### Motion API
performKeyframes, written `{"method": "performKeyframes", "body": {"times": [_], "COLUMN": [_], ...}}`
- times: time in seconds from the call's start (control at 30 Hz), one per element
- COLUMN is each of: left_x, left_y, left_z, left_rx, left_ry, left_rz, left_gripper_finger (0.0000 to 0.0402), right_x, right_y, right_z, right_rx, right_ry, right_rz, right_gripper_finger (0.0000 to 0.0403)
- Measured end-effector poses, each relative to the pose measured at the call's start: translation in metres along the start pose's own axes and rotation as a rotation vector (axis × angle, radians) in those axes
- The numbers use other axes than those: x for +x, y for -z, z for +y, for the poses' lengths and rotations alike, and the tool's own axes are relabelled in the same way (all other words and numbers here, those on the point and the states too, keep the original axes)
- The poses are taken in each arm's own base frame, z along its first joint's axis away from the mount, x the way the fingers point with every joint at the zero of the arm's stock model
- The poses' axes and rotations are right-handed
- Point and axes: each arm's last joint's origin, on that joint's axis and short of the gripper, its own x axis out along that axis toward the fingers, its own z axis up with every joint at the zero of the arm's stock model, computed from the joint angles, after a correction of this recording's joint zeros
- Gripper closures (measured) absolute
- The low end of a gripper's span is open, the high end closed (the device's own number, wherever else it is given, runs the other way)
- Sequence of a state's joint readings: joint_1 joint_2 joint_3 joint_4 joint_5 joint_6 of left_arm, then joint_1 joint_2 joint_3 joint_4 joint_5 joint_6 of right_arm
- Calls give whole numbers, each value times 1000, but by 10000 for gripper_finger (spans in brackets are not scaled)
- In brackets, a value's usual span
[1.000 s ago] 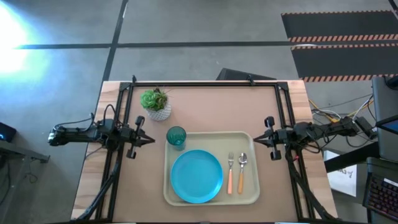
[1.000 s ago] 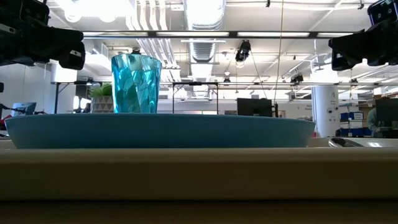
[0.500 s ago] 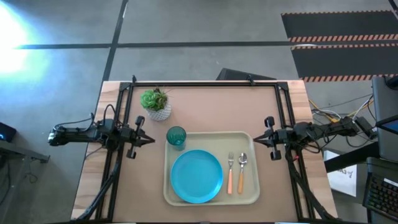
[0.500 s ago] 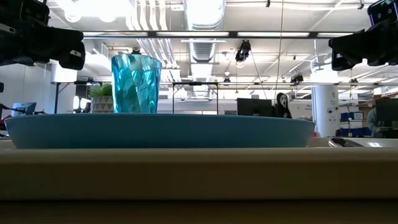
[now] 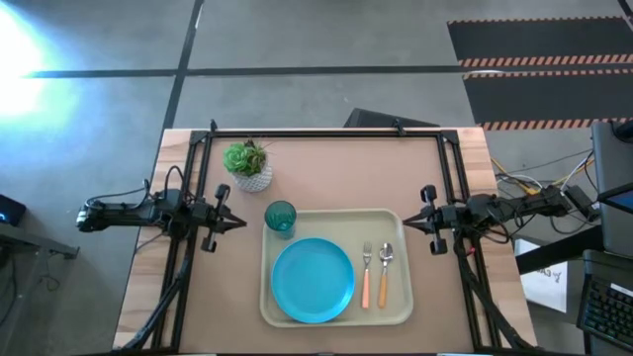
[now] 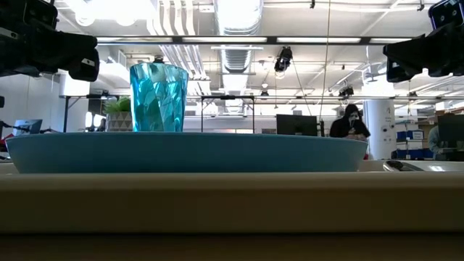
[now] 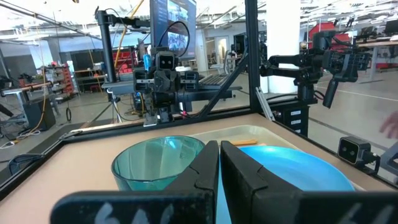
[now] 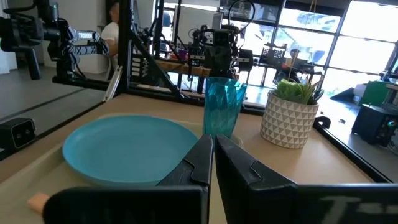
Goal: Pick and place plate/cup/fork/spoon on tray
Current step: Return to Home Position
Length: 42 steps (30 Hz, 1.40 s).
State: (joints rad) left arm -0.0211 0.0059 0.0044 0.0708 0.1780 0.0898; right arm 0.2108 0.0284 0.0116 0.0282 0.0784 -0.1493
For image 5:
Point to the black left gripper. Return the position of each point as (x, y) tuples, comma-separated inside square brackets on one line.
[(212, 217)]

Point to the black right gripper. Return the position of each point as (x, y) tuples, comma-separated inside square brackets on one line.
[(437, 217)]

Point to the teal faceted plastic cup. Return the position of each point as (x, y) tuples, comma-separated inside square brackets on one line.
[(280, 217)]

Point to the beige plastic tray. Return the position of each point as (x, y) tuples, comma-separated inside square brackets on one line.
[(341, 225)]

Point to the blue plastic plate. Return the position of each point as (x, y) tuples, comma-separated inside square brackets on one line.
[(311, 282)]

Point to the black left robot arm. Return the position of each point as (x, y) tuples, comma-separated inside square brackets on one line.
[(123, 215)]

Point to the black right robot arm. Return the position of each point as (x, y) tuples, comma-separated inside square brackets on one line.
[(534, 200)]

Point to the succulent plant in white pot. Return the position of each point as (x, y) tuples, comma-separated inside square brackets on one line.
[(247, 163)]

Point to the brown table mat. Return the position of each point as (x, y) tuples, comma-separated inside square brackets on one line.
[(336, 168)]

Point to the black monitor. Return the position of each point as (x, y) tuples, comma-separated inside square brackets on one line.
[(376, 119)]

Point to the white paper sheet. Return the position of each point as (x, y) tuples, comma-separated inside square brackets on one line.
[(544, 284)]

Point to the black desk beam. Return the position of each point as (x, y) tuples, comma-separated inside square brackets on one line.
[(559, 249)]

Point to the black power adapter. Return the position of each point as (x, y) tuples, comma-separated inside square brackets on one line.
[(581, 200)]

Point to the black hazard-striped floor mat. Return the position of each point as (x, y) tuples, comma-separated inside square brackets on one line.
[(544, 96), (539, 39)]

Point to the grey side desk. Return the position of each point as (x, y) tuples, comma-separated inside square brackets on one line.
[(29, 240)]

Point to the blue-lit screen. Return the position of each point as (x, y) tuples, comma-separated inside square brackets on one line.
[(620, 200)]

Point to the black backlit keyboard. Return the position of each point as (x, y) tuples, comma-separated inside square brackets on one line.
[(608, 311)]

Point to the black device with blue light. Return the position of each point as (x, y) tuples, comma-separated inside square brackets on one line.
[(10, 210)]

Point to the black aluminium rig frame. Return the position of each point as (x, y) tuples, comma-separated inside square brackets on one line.
[(321, 133)]

